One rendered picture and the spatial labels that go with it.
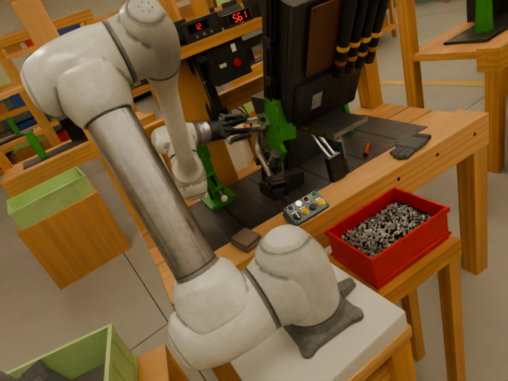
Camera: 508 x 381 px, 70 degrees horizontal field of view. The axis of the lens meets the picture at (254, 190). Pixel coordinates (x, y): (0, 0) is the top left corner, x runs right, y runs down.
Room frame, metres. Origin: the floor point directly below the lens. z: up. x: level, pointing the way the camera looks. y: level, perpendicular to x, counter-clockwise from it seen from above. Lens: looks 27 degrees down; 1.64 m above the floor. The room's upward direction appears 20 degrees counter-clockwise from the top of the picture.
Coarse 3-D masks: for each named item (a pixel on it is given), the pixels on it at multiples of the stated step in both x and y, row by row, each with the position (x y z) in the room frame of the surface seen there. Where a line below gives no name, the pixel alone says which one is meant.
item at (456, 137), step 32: (448, 128) 1.35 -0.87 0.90; (480, 128) 1.34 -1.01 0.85; (384, 160) 1.28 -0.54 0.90; (416, 160) 1.22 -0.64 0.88; (448, 160) 1.28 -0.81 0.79; (320, 192) 1.21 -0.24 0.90; (352, 192) 1.14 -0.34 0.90; (384, 192) 1.17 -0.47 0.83; (288, 224) 1.08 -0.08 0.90; (320, 224) 1.07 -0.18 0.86; (224, 256) 1.03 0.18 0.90
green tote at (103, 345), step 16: (96, 336) 0.81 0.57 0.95; (112, 336) 0.78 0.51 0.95; (48, 352) 0.80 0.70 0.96; (64, 352) 0.80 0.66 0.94; (80, 352) 0.80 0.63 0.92; (96, 352) 0.81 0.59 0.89; (112, 352) 0.73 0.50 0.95; (128, 352) 0.81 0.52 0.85; (16, 368) 0.78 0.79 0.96; (64, 368) 0.79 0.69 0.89; (80, 368) 0.80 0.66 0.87; (112, 368) 0.68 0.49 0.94; (128, 368) 0.75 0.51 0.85
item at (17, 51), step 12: (12, 48) 7.50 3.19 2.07; (24, 48) 7.52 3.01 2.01; (0, 84) 7.29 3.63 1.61; (12, 84) 7.27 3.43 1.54; (12, 96) 7.30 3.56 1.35; (0, 108) 7.21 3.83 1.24; (24, 108) 7.25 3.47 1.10; (36, 108) 7.36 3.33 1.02; (0, 120) 7.06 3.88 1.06; (24, 120) 7.65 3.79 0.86; (48, 120) 7.44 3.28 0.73; (12, 132) 7.36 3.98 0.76; (60, 132) 7.85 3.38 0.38; (0, 168) 6.96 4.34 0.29
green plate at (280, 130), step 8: (272, 104) 1.36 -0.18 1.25; (280, 104) 1.32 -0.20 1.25; (272, 112) 1.36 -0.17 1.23; (280, 112) 1.31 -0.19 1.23; (272, 120) 1.36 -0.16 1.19; (280, 120) 1.31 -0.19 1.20; (272, 128) 1.36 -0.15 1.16; (280, 128) 1.31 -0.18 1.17; (288, 128) 1.33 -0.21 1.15; (272, 136) 1.36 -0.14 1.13; (280, 136) 1.30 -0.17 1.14; (288, 136) 1.33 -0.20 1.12; (272, 144) 1.36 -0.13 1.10; (280, 144) 1.30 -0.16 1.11
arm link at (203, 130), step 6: (204, 120) 1.34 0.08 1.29; (198, 126) 1.29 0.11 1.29; (204, 126) 1.30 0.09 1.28; (198, 132) 1.28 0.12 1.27; (204, 132) 1.28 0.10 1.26; (210, 132) 1.29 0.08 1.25; (198, 138) 1.28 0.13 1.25; (204, 138) 1.28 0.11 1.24; (210, 138) 1.29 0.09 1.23; (198, 144) 1.29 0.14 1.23; (204, 144) 1.31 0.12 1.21
